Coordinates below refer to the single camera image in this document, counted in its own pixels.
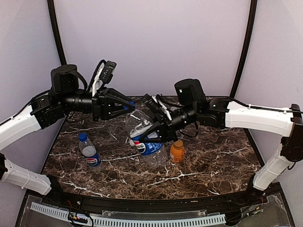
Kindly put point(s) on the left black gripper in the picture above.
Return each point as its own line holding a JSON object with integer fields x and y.
{"x": 104, "y": 104}

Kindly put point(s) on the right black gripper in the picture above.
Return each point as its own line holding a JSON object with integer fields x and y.
{"x": 166, "y": 132}

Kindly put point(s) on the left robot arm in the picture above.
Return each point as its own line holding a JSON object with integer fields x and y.
{"x": 69, "y": 93}

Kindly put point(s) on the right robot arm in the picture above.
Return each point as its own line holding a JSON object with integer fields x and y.
{"x": 226, "y": 112}

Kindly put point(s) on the orange juice bottle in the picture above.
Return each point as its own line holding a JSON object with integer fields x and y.
{"x": 177, "y": 151}

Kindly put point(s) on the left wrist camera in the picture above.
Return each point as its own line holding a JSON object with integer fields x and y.
{"x": 102, "y": 75}

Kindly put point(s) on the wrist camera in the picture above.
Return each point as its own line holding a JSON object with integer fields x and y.
{"x": 102, "y": 75}
{"x": 156, "y": 106}

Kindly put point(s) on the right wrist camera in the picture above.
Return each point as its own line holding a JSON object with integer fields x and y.
{"x": 156, "y": 106}

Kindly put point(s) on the white slotted cable duct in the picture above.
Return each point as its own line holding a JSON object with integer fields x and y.
{"x": 96, "y": 221}

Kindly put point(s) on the black front rail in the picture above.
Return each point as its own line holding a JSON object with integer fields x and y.
{"x": 221, "y": 203}

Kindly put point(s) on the left black frame post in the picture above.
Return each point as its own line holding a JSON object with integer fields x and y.
{"x": 56, "y": 31}

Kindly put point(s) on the black frame post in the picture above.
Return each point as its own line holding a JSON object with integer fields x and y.
{"x": 245, "y": 48}
{"x": 56, "y": 31}

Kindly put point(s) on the right black frame post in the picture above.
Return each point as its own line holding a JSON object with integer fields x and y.
{"x": 245, "y": 48}

